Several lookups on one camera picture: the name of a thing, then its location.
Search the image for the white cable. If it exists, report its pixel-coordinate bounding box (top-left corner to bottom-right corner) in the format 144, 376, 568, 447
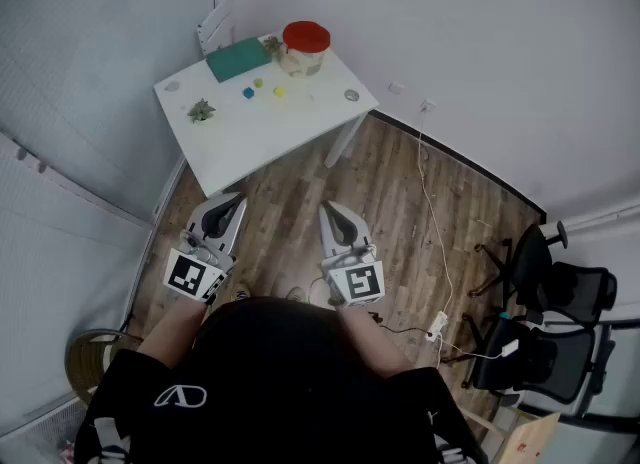
417, 106, 456, 323

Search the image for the cardboard box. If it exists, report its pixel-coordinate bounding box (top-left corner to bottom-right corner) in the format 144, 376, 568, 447
504, 411, 561, 464

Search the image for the person's black shirt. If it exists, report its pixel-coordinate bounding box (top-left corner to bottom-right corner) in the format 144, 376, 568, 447
74, 296, 489, 464

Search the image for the white power strip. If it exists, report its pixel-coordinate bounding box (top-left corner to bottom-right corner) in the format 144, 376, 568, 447
425, 310, 448, 342

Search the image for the red bowl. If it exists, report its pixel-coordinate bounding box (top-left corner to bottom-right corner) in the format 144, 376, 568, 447
277, 20, 332, 79

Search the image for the person's left forearm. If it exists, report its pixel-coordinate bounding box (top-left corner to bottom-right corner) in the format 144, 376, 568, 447
137, 296, 211, 368

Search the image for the black office chair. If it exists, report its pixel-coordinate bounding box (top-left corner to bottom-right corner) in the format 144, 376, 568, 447
467, 221, 619, 323
462, 314, 616, 406

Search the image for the person's right forearm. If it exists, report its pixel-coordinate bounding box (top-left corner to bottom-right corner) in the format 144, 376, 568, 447
335, 304, 416, 378

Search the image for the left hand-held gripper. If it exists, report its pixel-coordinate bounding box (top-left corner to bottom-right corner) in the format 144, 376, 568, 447
163, 193, 248, 306

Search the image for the white table leg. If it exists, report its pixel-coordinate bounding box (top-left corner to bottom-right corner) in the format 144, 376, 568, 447
323, 114, 369, 169

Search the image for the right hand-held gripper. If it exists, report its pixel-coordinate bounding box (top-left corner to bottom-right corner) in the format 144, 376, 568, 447
319, 200, 385, 308

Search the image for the round wicker stool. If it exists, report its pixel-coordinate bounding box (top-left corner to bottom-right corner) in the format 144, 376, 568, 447
64, 329, 144, 406

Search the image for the teal book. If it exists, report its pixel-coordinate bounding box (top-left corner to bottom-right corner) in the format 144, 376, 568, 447
205, 36, 274, 84

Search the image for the black cable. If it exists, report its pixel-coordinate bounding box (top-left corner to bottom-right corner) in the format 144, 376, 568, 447
369, 311, 436, 337

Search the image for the white chair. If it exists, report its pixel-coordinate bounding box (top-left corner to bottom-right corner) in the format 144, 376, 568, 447
195, 0, 236, 57

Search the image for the green potted plant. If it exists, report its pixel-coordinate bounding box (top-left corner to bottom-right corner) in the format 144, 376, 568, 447
187, 98, 217, 125

